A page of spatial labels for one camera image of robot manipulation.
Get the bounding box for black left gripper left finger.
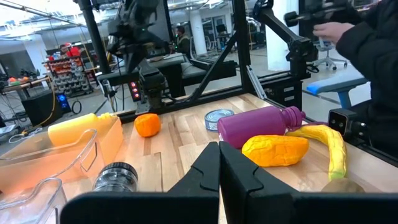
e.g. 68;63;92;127
60;141;221;224

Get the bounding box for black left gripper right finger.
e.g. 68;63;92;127
219;141;398;224

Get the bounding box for clear bottle black cap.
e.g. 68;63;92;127
92;161;139;193

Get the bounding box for purple plastic bottle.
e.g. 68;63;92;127
216;105;307;150

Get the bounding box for yellow plastic bottle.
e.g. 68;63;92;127
47;112;118;147

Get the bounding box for black work table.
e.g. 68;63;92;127
96;52;239;99

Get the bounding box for black box red lights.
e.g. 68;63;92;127
128;80;143;103

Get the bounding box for person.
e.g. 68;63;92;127
58;42;82;59
312;0;398;158
174;24;191;57

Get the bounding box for orange toy mango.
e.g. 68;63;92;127
241;134;310;168

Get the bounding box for shelf rack with items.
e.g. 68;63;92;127
42;55;95;98

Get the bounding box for orange toy fruit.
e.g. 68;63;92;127
134;113;162;138

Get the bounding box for yellow toy banana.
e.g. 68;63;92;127
285;124;348;182

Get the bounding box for silver tin can white label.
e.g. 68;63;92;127
203;108;236;133

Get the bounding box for orange translucent plastic bin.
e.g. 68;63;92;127
0;115;124;200

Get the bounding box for black computer tower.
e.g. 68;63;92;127
21;89;73;127

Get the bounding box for blue padded bench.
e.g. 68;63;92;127
306;76;370;110

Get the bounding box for white office chair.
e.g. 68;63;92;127
312;37;348;72

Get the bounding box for person's hand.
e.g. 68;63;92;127
312;21;356;45

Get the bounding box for small black camera box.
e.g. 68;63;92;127
326;108;368;142

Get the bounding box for black table frame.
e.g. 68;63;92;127
74;0;398;169

